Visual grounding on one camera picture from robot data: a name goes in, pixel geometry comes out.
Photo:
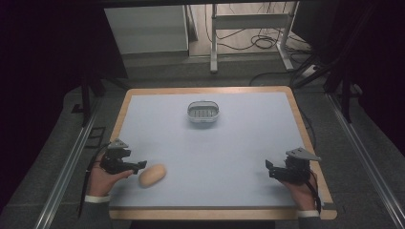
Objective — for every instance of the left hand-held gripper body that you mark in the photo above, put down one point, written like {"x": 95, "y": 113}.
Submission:
{"x": 114, "y": 159}

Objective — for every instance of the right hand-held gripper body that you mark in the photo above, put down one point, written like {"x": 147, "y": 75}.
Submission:
{"x": 294, "y": 167}

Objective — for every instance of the tan bread roll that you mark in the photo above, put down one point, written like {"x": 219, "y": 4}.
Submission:
{"x": 152, "y": 175}

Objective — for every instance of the person's left hand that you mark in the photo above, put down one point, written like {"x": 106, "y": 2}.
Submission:
{"x": 102, "y": 181}

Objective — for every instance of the person's right hand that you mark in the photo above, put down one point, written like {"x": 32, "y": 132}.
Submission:
{"x": 301, "y": 194}

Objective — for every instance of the light blue table mat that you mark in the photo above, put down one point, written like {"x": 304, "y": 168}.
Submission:
{"x": 207, "y": 149}

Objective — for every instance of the black metal stand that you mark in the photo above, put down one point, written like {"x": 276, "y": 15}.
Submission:
{"x": 86, "y": 98}
{"x": 345, "y": 92}

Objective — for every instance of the grey cabinet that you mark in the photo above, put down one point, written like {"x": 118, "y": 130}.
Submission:
{"x": 148, "y": 30}

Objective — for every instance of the white metal stand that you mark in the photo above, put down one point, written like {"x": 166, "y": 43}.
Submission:
{"x": 251, "y": 22}

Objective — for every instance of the aluminium rail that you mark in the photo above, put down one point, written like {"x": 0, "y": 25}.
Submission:
{"x": 366, "y": 159}
{"x": 65, "y": 171}

